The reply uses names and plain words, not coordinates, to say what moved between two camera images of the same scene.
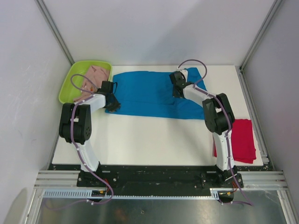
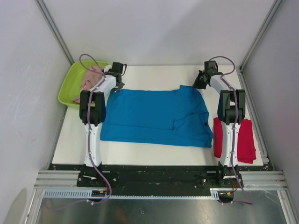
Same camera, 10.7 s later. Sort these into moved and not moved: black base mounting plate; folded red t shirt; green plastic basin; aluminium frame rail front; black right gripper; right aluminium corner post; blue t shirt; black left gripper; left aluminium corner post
Moved: black left gripper; black right gripper; blue t shirt
Not moved: folded red t shirt; aluminium frame rail front; left aluminium corner post; black base mounting plate; green plastic basin; right aluminium corner post
